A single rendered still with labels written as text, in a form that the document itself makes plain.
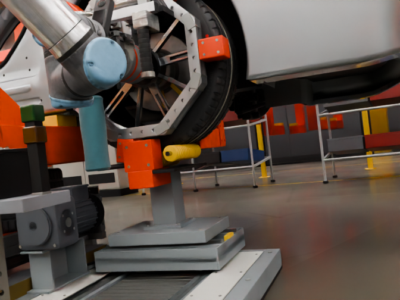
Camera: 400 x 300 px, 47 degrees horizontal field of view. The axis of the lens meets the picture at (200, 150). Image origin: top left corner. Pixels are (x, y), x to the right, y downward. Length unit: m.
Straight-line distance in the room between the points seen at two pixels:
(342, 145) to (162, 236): 3.59
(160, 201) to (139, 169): 0.21
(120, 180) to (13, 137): 4.75
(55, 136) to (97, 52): 1.14
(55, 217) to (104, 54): 0.85
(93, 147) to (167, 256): 0.47
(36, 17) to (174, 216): 1.10
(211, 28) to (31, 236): 0.95
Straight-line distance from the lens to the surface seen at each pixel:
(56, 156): 1.97
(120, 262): 1.78
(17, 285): 1.75
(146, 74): 1.40
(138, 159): 1.65
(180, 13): 1.64
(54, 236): 1.63
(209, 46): 1.57
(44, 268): 1.74
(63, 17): 0.89
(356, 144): 5.05
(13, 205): 1.08
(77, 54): 0.88
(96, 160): 1.60
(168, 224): 1.80
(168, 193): 1.78
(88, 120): 1.61
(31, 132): 1.12
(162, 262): 1.70
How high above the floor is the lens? 0.51
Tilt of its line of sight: level
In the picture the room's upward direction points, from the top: 7 degrees counter-clockwise
